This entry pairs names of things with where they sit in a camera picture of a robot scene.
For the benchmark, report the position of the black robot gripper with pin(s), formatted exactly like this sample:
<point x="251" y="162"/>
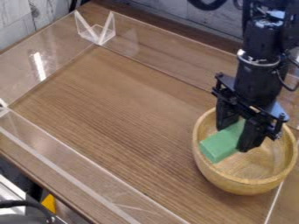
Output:
<point x="247" y="96"/>

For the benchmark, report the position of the green rectangular block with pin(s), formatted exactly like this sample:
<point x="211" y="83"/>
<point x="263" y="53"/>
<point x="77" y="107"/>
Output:
<point x="221" y="145"/>

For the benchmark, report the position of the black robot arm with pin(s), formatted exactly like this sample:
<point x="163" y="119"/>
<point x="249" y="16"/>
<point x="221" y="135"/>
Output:
<point x="270" y="24"/>

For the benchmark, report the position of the brown wooden bowl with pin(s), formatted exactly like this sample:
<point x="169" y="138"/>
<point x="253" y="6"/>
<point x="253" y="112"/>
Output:
<point x="245" y="173"/>

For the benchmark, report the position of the yellow label sticker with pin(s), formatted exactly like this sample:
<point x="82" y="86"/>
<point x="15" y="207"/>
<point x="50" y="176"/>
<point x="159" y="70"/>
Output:
<point x="49" y="202"/>

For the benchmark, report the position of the clear acrylic front wall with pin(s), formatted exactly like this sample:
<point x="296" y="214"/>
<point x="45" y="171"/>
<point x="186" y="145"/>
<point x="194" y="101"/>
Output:
<point x="87" y="187"/>

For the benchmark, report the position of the clear acrylic corner bracket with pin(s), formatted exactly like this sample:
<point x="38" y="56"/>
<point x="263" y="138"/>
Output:
<point x="98" y="34"/>

